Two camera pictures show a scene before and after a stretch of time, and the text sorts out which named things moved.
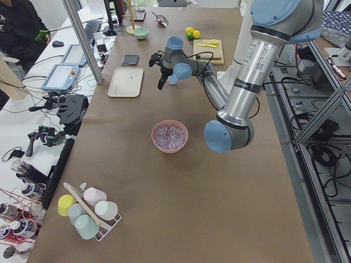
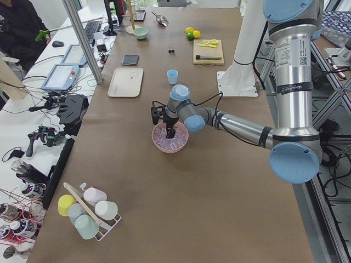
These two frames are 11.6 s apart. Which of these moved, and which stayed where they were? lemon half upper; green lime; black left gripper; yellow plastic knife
Moved: black left gripper
Stayed: yellow plastic knife; green lime; lemon half upper
